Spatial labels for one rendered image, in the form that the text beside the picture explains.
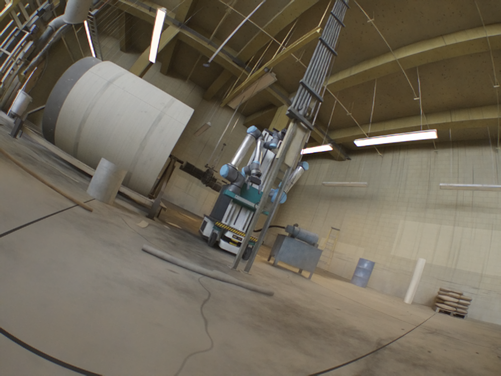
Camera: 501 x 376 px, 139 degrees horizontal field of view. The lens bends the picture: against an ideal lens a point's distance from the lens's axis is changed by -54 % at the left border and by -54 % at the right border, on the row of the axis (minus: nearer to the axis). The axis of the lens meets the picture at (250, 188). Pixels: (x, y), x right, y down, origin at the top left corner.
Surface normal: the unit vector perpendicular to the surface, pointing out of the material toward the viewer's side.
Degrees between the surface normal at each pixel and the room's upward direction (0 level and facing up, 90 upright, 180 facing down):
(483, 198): 90
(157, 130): 87
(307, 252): 90
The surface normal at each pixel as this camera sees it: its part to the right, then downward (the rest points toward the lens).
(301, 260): 0.11, -0.16
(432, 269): -0.78, -0.44
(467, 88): -0.40, 0.90
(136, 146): 0.36, 0.27
